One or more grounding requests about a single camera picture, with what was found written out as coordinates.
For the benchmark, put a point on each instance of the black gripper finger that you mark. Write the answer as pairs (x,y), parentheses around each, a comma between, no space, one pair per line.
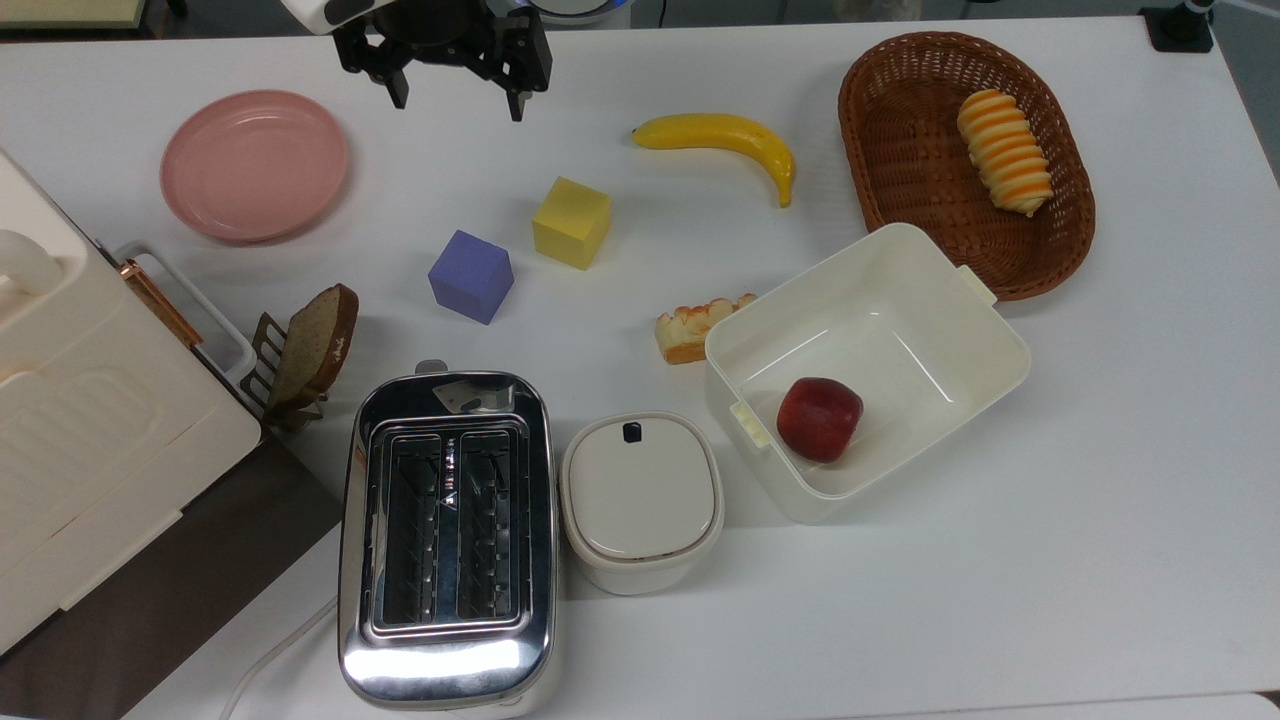
(396,90)
(516,103)

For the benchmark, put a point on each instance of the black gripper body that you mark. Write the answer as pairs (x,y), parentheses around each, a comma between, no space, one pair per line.
(440,30)

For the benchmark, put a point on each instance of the purple cube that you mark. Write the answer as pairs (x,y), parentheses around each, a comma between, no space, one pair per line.
(470,277)

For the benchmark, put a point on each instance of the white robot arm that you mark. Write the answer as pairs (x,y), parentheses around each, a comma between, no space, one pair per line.
(330,12)

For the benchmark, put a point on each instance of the yellow cube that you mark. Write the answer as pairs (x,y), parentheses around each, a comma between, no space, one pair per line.
(571,223)

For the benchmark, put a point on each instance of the pink plate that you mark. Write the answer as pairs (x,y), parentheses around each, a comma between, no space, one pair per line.
(255,165)

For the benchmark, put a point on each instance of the yellow banana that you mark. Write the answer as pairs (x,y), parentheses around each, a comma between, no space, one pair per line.
(735,135)

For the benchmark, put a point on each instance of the brown bread slice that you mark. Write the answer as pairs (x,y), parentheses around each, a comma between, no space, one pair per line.
(318,345)

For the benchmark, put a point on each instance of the glazed pastry piece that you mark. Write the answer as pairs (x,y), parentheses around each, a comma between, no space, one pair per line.
(685,328)

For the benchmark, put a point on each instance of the metal toast rack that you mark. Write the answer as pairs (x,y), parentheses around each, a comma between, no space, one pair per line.
(275,375)

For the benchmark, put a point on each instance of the brown wicker basket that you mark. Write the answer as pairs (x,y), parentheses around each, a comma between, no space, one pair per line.
(920,170)

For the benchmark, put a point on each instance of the white lidded container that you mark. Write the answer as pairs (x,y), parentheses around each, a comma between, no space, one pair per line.
(641,500)

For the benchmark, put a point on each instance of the red apple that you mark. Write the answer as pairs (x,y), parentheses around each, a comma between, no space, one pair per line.
(819,419)

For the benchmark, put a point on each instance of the white plastic box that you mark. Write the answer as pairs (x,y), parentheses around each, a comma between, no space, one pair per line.
(900,330)

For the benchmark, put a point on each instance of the chrome toaster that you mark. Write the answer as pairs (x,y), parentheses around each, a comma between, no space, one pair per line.
(447,545)

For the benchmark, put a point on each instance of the white oven appliance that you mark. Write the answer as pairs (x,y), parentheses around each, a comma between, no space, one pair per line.
(90,420)

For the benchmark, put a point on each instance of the orange striped bread roll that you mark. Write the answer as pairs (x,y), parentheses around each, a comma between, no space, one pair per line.
(1004,152)

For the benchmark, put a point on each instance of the black clamp mount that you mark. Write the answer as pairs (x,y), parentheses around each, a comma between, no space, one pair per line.
(1180,25)

